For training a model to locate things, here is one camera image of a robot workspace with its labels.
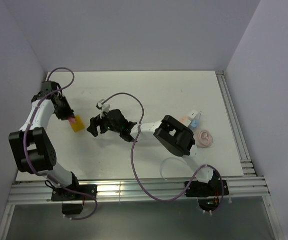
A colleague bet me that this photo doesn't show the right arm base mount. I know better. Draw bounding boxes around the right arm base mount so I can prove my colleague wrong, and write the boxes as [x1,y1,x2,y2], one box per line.
[184,177,229,212]

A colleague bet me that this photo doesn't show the aluminium front rail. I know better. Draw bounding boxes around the aluminium front rail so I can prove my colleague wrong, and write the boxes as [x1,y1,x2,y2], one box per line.
[7,176,270,205]

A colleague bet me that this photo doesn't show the yellow cube socket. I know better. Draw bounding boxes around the yellow cube socket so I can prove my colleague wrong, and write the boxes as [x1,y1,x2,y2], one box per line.
[70,115,85,133]

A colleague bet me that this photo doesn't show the blue charger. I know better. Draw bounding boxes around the blue charger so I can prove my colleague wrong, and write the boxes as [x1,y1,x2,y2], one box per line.
[188,119,199,131]

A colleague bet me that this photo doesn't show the aluminium side rail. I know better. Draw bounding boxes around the aluminium side rail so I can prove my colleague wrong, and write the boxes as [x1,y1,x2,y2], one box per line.
[215,71,257,177]

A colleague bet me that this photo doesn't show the pink plug adapter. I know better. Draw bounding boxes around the pink plug adapter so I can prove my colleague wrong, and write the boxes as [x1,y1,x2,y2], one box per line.
[68,116,76,124]

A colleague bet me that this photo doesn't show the pink power cord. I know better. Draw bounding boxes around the pink power cord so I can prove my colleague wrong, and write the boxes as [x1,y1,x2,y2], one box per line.
[192,128,215,148]

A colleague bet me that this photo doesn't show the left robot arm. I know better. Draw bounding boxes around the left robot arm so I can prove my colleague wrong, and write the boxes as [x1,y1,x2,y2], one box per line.
[9,81,84,200]

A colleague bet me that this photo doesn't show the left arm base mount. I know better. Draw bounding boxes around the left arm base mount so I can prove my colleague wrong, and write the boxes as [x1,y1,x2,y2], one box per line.
[51,184,97,216]

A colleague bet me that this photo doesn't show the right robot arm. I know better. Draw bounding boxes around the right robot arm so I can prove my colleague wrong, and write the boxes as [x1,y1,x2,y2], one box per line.
[87,109,222,195]

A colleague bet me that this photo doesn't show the pink round power strip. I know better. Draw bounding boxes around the pink round power strip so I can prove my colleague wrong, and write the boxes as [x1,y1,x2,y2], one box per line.
[180,116,192,126]

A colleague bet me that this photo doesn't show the white USB charger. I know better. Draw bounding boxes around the white USB charger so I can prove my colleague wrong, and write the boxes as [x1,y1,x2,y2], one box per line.
[187,110,202,121]

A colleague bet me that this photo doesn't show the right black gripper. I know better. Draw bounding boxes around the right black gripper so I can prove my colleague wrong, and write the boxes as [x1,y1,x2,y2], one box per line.
[87,108,122,137]

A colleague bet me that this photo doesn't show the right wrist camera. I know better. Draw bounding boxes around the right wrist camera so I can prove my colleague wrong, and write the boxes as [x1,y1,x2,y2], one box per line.
[96,99,110,113]

